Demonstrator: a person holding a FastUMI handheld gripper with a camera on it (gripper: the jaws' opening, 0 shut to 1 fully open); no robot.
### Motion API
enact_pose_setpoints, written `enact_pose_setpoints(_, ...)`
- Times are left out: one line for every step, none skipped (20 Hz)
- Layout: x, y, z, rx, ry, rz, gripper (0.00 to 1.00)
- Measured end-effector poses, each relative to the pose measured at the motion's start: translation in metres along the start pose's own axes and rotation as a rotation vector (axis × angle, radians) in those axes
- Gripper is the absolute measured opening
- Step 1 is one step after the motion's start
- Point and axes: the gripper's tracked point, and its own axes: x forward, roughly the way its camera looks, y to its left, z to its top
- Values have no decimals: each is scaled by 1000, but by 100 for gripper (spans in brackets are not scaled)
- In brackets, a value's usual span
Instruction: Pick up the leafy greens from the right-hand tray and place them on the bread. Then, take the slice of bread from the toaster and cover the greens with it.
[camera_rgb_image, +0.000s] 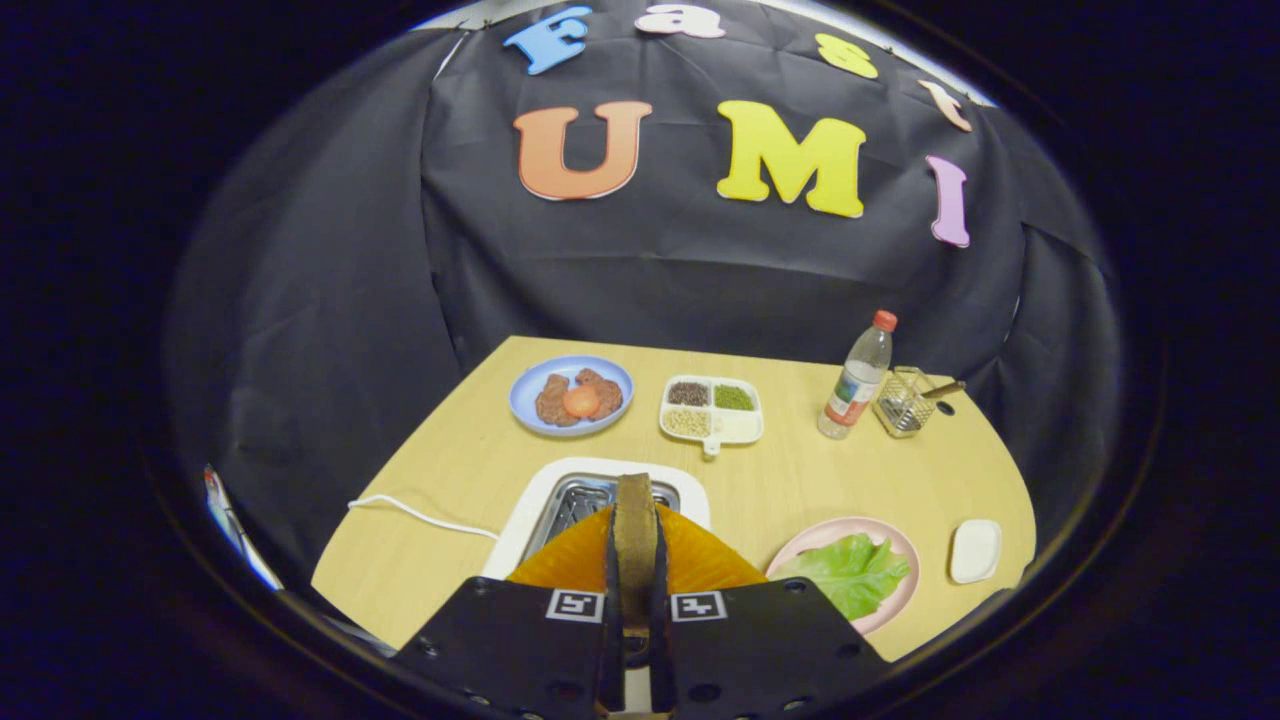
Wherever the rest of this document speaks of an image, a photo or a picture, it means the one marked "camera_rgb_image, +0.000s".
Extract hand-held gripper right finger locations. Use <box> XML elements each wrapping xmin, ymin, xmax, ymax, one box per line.
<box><xmin>650</xmin><ymin>505</ymin><xmax>891</xmax><ymax>720</ymax></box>

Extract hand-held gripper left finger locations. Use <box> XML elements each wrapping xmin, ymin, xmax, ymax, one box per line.
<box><xmin>390</xmin><ymin>505</ymin><xmax>626</xmax><ymax>720</ymax></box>

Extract green lettuce leaf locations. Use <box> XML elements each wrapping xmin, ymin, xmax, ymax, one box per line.
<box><xmin>768</xmin><ymin>533</ymin><xmax>912</xmax><ymax>622</ymax></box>

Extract brown bread slice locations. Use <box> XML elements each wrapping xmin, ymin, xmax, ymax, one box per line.
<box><xmin>612</xmin><ymin>473</ymin><xmax>661</xmax><ymax>633</ymax></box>

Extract pink plate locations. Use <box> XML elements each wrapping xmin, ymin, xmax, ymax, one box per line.
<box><xmin>766</xmin><ymin>516</ymin><xmax>921</xmax><ymax>637</ymax></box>

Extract white toaster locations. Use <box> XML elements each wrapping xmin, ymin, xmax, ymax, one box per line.
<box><xmin>482</xmin><ymin>457</ymin><xmax>712</xmax><ymax>581</ymax></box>

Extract white divided tray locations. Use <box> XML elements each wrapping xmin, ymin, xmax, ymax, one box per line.
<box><xmin>659</xmin><ymin>374</ymin><xmax>765</xmax><ymax>458</ymax></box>

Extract small white dish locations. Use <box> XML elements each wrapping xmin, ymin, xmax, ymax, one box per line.
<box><xmin>948</xmin><ymin>519</ymin><xmax>1003</xmax><ymax>585</ymax></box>

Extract blue plate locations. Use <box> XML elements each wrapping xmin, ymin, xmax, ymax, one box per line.
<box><xmin>509</xmin><ymin>355</ymin><xmax>635</xmax><ymax>438</ymax></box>

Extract brown meat slice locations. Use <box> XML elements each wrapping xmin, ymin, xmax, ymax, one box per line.
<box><xmin>535</xmin><ymin>374</ymin><xmax>573</xmax><ymax>428</ymax></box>
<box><xmin>575</xmin><ymin>368</ymin><xmax>624</xmax><ymax>419</ymax></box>

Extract clear bottle with red cap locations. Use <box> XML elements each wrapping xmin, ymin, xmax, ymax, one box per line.
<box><xmin>817</xmin><ymin>310</ymin><xmax>899</xmax><ymax>441</ymax></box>

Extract metal mesh cutlery holder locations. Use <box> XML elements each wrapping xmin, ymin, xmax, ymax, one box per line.
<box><xmin>873</xmin><ymin>366</ymin><xmax>951</xmax><ymax>439</ymax></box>

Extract black backdrop cloth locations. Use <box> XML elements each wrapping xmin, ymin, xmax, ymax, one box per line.
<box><xmin>165</xmin><ymin>0</ymin><xmax>1121</xmax><ymax>601</ymax></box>

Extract white power cable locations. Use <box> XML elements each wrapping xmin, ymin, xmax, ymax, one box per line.
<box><xmin>347</xmin><ymin>494</ymin><xmax>501</xmax><ymax>542</ymax></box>

